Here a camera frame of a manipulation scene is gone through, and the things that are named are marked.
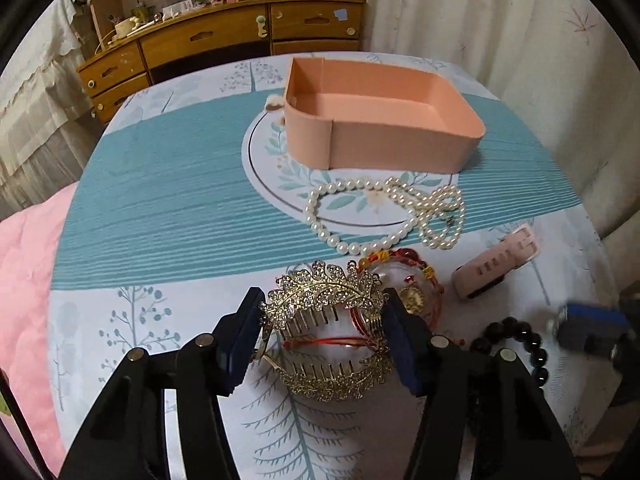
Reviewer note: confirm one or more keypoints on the gold rhinestone hair comb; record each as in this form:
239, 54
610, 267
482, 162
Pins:
320, 286

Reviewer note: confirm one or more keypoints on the gold coin pendant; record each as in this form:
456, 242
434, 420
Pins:
412, 298

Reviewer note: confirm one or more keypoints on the tree print tablecloth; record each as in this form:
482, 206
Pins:
191, 198

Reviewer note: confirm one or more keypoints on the white lace cloth cover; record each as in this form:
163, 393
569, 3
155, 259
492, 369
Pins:
47, 131

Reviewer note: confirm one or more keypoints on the pink cardboard tray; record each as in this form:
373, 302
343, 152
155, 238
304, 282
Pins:
359, 115

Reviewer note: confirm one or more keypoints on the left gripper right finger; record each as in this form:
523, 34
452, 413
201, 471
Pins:
431, 367

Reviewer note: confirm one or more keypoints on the cream patterned curtain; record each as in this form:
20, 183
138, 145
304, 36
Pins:
557, 64

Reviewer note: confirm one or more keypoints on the wooden desk with drawers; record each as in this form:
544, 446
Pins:
218, 34

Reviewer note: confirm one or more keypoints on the pink smart band watch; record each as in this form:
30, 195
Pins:
490, 267

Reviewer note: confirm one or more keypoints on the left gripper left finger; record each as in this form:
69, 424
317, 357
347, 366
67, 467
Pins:
208, 367

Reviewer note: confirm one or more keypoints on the pink blanket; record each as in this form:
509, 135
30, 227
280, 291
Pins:
29, 240

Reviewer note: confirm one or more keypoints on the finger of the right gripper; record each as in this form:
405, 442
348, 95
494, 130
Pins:
589, 329

